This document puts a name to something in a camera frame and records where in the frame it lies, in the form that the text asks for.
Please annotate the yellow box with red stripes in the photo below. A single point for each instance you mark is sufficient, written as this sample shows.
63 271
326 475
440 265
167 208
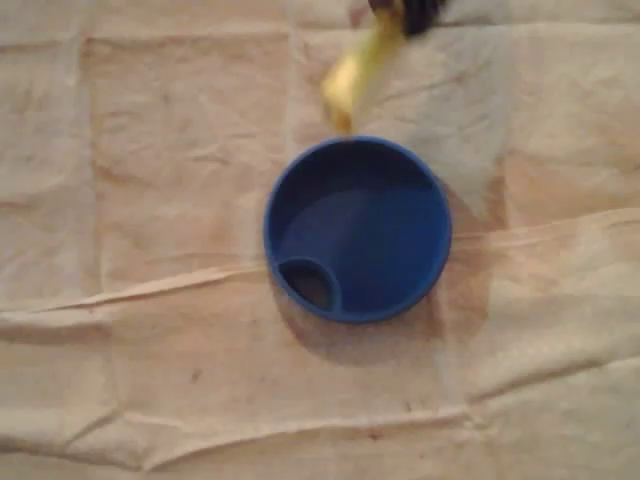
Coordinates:
357 75

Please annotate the blue round container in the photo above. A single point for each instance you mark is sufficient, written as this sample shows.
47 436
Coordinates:
370 250

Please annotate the white creased table cloth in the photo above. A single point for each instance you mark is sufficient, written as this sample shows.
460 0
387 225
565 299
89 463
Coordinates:
150 200

